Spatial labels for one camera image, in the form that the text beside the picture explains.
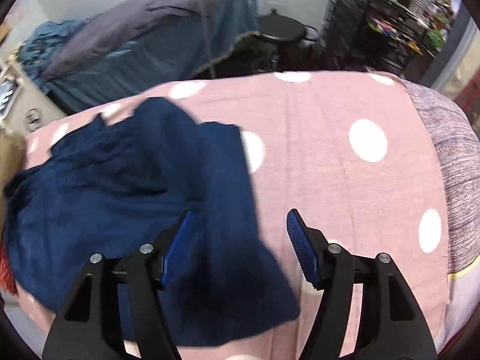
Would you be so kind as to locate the grey striped mattress edge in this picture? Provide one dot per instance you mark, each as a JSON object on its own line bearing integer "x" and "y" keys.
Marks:
{"x": 457, "y": 148}

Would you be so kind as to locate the navy blue jacket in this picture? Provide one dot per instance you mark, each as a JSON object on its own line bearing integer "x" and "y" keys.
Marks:
{"x": 110, "y": 188}

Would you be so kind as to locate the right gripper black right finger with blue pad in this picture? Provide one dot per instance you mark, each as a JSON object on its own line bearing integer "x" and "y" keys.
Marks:
{"x": 392, "y": 325}

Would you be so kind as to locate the grey blue covered sofa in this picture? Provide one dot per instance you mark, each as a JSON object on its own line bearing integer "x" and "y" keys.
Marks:
{"x": 133, "y": 46}

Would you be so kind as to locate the black wire storage rack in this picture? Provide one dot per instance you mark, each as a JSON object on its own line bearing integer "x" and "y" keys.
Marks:
{"x": 402, "y": 37}

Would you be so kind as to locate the black round stool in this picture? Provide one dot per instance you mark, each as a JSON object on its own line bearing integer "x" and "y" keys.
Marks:
{"x": 281, "y": 32}

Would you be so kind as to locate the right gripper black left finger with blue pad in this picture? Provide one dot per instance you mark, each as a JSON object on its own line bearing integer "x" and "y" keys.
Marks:
{"x": 87, "y": 325}

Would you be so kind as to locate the pink polka dot bedsheet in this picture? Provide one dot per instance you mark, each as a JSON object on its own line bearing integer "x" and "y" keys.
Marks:
{"x": 351, "y": 153}

